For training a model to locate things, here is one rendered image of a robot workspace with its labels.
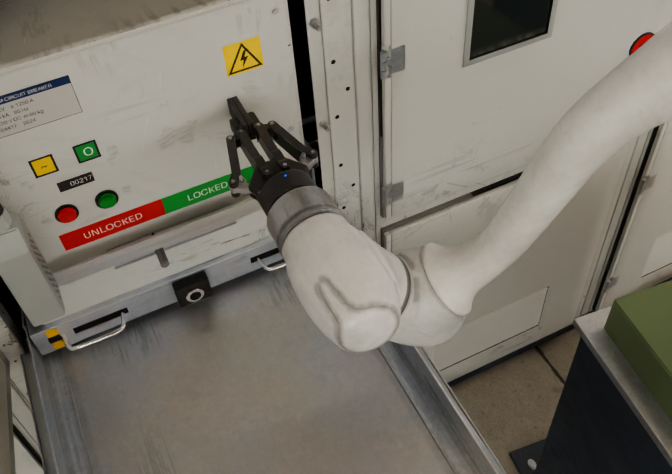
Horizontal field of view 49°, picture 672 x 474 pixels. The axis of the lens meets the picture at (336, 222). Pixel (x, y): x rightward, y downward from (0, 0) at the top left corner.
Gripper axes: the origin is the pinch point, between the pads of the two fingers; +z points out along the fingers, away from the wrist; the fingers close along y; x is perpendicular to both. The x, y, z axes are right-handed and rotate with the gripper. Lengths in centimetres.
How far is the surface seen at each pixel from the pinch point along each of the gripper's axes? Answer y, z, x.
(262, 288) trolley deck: -2.5, -0.8, -38.3
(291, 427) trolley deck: -8.5, -28.1, -38.3
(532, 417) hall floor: 61, -13, -123
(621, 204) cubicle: 93, 5, -71
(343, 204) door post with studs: 17.3, 5.6, -32.1
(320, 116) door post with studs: 14.5, 6.0, -10.0
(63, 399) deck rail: -40, -7, -38
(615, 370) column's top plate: 48, -39, -48
